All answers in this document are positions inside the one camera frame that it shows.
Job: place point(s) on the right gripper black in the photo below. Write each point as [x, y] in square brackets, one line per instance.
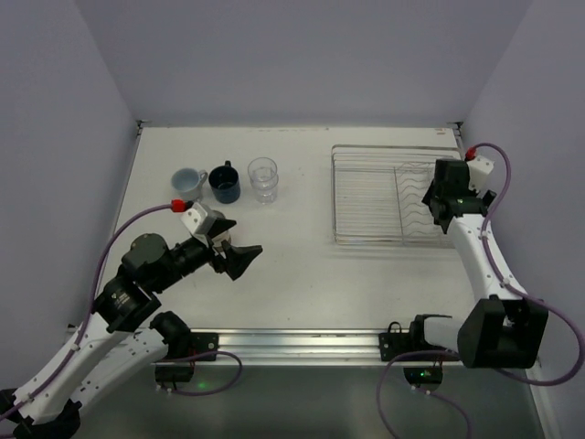
[439, 207]

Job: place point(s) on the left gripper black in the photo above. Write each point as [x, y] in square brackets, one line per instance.
[220, 255]

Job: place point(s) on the dark blue mug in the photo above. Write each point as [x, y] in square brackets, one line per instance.
[224, 182]

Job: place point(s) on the light blue mug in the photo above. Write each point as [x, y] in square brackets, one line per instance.
[188, 183]

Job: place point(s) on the cream brown ceramic cup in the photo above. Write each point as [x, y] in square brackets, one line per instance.
[218, 240]

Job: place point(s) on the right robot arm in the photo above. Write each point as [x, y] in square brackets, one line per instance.
[503, 330]

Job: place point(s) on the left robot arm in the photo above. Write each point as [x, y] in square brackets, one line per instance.
[124, 331]

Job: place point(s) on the left controller box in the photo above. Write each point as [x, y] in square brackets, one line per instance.
[170, 376]

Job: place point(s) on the controller box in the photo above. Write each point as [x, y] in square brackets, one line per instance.
[170, 376]
[426, 378]

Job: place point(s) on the right controller box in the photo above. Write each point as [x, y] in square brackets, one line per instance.
[426, 378]

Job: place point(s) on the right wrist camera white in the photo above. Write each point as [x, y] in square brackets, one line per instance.
[479, 167]

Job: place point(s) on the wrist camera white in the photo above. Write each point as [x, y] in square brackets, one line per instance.
[479, 167]
[198, 219]

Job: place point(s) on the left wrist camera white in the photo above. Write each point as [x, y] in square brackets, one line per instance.
[198, 219]

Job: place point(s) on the wire dish rack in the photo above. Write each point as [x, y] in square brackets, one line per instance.
[377, 194]

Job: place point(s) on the aluminium mounting rail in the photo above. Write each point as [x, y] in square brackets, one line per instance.
[299, 347]

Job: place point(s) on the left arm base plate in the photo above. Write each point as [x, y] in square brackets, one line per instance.
[196, 345]

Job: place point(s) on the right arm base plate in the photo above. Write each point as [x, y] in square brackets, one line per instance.
[397, 340]

